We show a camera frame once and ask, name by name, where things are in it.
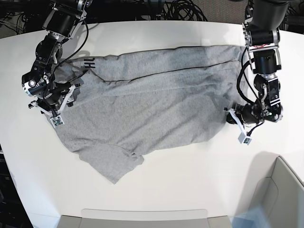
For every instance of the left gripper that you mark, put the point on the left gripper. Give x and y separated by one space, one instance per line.
247 114

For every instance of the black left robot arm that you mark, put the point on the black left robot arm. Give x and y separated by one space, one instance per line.
261 32

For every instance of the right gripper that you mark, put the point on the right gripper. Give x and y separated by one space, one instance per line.
52 101

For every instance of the blue translucent plastic sheet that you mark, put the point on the blue translucent plastic sheet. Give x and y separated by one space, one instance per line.
249 216

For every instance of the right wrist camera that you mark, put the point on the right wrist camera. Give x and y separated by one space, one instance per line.
57 121

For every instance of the grey bin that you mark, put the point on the grey bin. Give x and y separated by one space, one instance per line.
95 218
278 201

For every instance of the grey T-shirt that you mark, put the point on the grey T-shirt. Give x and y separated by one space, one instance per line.
130 105

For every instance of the grey bin at bottom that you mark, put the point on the grey bin at bottom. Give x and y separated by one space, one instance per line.
95 218

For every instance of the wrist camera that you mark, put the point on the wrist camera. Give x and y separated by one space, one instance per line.
57 121
244 139

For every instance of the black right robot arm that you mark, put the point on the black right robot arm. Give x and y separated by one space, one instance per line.
39 82

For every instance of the grey bin at right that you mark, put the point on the grey bin at right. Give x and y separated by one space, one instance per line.
278 201

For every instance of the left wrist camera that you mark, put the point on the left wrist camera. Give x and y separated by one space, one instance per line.
244 139

